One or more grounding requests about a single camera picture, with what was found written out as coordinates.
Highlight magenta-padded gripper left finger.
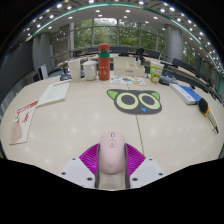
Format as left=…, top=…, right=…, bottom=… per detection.
left=59, top=143, right=101, bottom=190

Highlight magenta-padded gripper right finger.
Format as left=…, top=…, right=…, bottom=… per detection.
left=124, top=143, right=166, bottom=190

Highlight pink computer mouse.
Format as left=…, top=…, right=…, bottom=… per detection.
left=98, top=130, right=127, bottom=176

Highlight cat-face mouse pad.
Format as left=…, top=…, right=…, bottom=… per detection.
left=106, top=88, right=163, bottom=116

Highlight white booklet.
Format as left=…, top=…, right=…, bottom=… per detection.
left=35, top=80, right=72, bottom=108

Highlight red and white brochure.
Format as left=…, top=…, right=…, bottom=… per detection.
left=9, top=99, right=39, bottom=146

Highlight colourful sticker sheet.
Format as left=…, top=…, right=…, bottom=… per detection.
left=109, top=75, right=147, bottom=87

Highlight blue and white book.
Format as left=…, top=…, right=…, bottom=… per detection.
left=169, top=83, right=203, bottom=106

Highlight grey desktop microphone unit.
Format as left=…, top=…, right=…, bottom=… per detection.
left=159, top=75, right=179, bottom=86

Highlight black handheld microphone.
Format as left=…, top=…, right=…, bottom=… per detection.
left=198, top=97, right=220, bottom=135

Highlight white lidded mug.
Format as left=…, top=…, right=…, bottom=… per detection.
left=81, top=60, right=99, bottom=82

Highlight green-printed paper drink cup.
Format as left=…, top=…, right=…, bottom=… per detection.
left=149, top=61, right=165, bottom=84

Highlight white paper leaflet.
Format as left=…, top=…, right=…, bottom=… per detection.
left=207, top=105, right=222, bottom=133

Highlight stack of white paper cups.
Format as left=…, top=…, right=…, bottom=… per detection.
left=67, top=59, right=82, bottom=83

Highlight white cardboard box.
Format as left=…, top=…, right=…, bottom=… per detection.
left=113, top=55, right=146, bottom=78

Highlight red thermos bottle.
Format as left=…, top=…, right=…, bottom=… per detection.
left=97, top=43, right=111, bottom=81

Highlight long curved conference desk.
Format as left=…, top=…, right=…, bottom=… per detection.
left=54, top=51, right=222, bottom=101

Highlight black office chairs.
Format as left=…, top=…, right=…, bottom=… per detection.
left=71, top=46, right=221, bottom=98

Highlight ceiling lights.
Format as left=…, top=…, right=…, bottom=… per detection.
left=19, top=0, right=221, bottom=68

